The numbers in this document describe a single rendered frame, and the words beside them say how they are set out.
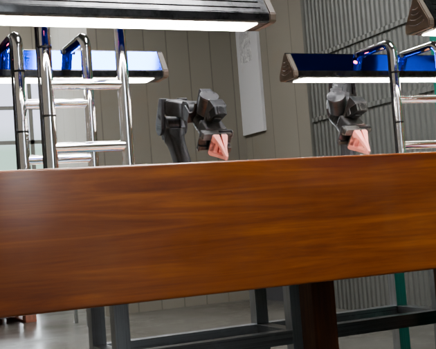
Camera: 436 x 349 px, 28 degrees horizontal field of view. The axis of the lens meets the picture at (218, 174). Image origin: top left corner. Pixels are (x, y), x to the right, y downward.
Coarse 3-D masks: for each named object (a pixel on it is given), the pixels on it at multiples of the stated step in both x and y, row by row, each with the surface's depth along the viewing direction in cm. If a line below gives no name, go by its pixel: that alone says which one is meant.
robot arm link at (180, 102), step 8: (160, 104) 282; (168, 104) 279; (176, 104) 272; (184, 104) 263; (192, 104) 260; (160, 112) 282; (168, 112) 279; (176, 112) 273; (160, 120) 283; (184, 120) 285; (160, 128) 283
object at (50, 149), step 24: (48, 48) 162; (120, 48) 168; (48, 72) 162; (120, 72) 168; (48, 96) 162; (120, 96) 168; (48, 120) 161; (120, 120) 168; (48, 144) 161; (72, 144) 163; (96, 144) 165; (120, 144) 167
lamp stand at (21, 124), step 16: (0, 48) 197; (16, 48) 184; (64, 48) 203; (80, 48) 191; (16, 64) 184; (16, 80) 184; (16, 96) 184; (16, 112) 184; (16, 128) 184; (96, 128) 191; (16, 144) 183; (32, 160) 184; (64, 160) 187; (80, 160) 188; (96, 160) 189
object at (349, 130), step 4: (348, 128) 260; (352, 128) 261; (356, 128) 262; (344, 132) 261; (348, 132) 260; (352, 132) 261; (364, 132) 261; (364, 136) 260; (360, 144) 263; (368, 144) 259; (364, 148) 262
